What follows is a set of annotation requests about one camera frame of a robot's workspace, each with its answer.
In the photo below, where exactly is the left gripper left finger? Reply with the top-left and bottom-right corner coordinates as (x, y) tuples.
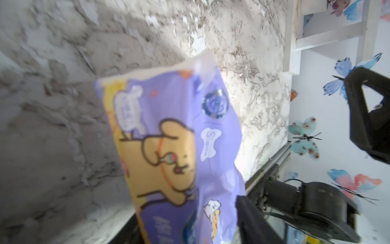
(236, 196), (283, 244)

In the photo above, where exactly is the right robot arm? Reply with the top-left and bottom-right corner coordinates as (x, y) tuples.
(264, 180), (362, 244)

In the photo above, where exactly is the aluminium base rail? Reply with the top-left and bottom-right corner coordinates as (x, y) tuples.
(245, 141), (291, 196)

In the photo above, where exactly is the white lower step shelf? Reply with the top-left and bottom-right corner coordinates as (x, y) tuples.
(283, 1), (382, 76)

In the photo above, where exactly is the purple tissue pack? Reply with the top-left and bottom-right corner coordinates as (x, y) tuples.
(95, 50), (245, 244)

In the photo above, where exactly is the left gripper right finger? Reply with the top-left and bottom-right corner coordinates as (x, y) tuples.
(344, 67), (390, 164)

